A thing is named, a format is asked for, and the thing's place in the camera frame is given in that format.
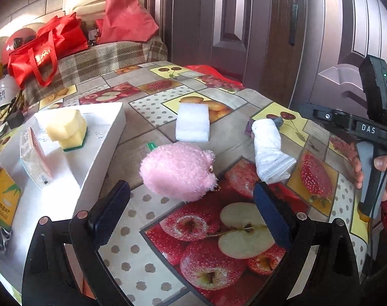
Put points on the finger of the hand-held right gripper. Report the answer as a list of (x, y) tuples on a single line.
[(324, 116)]

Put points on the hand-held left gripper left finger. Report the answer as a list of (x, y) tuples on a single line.
[(107, 210)]

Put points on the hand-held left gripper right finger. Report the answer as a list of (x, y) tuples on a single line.
[(273, 210)]

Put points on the white cardboard box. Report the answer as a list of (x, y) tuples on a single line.
[(94, 140)]

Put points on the yellow sponge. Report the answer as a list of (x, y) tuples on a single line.
[(75, 142)]

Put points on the pink plush toy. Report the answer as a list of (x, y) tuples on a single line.
[(177, 172)]

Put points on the fruit print tablecloth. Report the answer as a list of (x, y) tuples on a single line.
[(244, 165)]

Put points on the white rolled cloth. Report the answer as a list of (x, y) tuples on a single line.
[(270, 146)]

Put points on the grey blue cloth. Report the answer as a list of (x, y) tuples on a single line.
[(247, 129)]

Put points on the green white label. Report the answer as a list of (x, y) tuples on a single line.
[(151, 146)]

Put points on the brown panelled door leaf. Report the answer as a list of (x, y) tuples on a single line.
[(231, 22), (340, 38)]

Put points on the pink white tissue pack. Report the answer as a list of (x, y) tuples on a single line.
[(34, 159)]

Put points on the pale yellow foam piece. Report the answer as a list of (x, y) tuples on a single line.
[(64, 122)]

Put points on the yellow tissue packet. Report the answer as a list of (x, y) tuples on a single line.
[(3, 200)]

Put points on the white foam block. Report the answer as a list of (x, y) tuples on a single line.
[(193, 122)]

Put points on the red plastic bag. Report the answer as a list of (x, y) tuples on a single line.
[(212, 73)]

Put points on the black power adapter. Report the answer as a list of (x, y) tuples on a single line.
[(14, 119)]

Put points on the plaid cloth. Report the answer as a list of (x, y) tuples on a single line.
[(101, 57)]

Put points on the white bottle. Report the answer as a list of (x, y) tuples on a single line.
[(6, 91)]

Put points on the red tote bag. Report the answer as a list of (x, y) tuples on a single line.
[(53, 44)]

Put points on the red non-woven bag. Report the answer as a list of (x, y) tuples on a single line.
[(126, 19)]

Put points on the red helmet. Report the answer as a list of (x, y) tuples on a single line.
[(16, 40)]

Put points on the white foam board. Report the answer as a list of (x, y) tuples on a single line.
[(30, 26)]

